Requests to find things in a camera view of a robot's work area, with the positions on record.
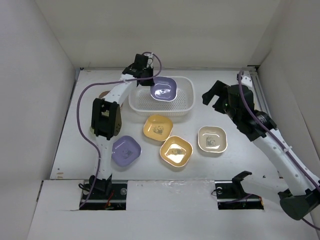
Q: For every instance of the right aluminium rail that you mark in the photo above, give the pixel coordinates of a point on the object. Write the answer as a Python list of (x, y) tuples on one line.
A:
[(259, 93)]

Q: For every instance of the pink brown square plate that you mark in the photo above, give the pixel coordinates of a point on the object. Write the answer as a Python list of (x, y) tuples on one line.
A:
[(103, 94)]

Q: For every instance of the yellow plate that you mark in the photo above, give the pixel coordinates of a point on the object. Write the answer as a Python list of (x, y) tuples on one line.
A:
[(158, 127), (176, 151)]

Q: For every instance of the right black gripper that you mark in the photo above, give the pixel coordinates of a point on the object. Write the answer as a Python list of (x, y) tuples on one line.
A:
[(219, 88)]

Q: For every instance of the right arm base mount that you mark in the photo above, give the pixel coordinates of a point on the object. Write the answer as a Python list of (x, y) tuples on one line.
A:
[(232, 197)]

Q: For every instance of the cream plate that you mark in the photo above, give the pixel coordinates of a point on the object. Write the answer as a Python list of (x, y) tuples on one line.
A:
[(212, 139)]

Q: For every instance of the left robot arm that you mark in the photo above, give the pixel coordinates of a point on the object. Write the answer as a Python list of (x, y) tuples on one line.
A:
[(106, 120)]

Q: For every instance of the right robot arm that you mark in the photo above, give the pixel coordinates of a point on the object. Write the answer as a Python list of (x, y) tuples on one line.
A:
[(297, 190)]

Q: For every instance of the white perforated plastic basket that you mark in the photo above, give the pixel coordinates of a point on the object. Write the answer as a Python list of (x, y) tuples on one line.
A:
[(141, 101)]

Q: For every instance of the purple plate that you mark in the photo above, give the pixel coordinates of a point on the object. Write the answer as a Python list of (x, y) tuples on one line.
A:
[(125, 151), (164, 89)]

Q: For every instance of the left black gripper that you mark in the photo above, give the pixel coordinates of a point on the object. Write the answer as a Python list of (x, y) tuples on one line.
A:
[(149, 83)]

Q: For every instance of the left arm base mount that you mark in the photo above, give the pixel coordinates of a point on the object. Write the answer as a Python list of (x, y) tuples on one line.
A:
[(115, 201)]

